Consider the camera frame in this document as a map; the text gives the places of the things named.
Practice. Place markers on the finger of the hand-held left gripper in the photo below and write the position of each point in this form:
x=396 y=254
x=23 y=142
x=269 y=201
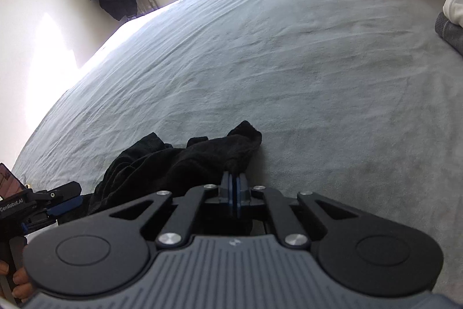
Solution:
x=68 y=190
x=67 y=206

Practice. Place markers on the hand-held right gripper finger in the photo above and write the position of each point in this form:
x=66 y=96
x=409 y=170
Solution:
x=231 y=193
x=240 y=193

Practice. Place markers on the black shirt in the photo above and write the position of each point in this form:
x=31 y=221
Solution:
x=202 y=160

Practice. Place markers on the person's left hand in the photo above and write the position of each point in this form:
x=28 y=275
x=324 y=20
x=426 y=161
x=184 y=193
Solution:
x=23 y=283

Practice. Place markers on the bed with grey sheet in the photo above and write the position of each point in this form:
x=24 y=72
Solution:
x=271 y=59

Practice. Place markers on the folded grey garment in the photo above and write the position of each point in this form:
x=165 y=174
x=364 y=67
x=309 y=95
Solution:
x=452 y=37

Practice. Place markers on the folded white garment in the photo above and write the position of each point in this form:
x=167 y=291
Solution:
x=455 y=8

